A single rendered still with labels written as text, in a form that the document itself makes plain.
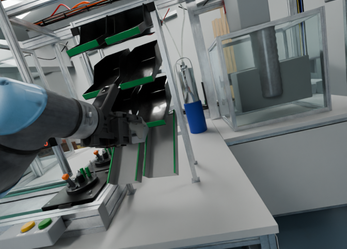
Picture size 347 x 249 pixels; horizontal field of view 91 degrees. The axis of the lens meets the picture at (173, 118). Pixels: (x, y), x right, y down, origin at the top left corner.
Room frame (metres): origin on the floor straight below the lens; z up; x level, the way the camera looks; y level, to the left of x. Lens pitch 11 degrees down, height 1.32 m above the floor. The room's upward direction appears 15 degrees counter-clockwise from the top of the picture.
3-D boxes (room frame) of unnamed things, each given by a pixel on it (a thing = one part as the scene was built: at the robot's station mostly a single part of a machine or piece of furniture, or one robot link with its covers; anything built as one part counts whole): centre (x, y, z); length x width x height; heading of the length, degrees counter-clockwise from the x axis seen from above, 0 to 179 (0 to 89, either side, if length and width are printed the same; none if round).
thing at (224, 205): (1.20, 0.44, 0.85); 1.50 x 1.41 x 0.03; 83
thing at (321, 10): (1.41, -0.79, 1.21); 0.69 x 0.46 x 0.69; 83
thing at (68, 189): (0.76, 0.50, 0.98); 0.14 x 0.14 x 0.02
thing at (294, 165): (1.40, -0.90, 0.43); 1.11 x 0.68 x 0.86; 83
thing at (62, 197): (0.76, 0.50, 0.96); 0.24 x 0.24 x 0.02; 83
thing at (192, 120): (1.48, -0.20, 1.00); 0.16 x 0.16 x 0.27
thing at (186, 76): (1.48, -0.20, 1.32); 0.14 x 0.14 x 0.38
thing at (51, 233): (0.56, 0.61, 0.93); 0.21 x 0.07 x 0.06; 83
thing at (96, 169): (1.01, 0.47, 1.01); 0.24 x 0.24 x 0.13; 83
